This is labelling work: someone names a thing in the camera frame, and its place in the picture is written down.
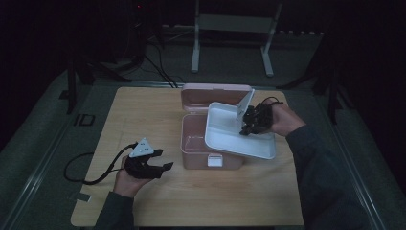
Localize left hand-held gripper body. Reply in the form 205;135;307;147
124;137;164;179

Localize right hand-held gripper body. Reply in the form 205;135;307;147
237;88;274;132

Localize white tray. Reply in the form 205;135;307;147
204;102;277;160

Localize pink lidded storage box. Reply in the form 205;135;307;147
180;83;253;171

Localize person's right hand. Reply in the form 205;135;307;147
267;99;306;138

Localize person's left hand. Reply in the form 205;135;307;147
113;169;152;198

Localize black tripod stand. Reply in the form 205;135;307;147
277;57;344;126
58;54;132;115

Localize grey tape piece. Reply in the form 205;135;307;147
75;192;93;203

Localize pale power strip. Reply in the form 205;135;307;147
276;30;326;41

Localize white metal stand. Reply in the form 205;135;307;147
191;0;283;78

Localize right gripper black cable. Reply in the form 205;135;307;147
261;96;284;108

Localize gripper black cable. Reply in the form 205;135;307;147
261;96;284;108
63;143;138;186

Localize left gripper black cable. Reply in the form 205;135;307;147
63;143;138;186

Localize black floor cables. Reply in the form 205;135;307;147
121;18;180;89

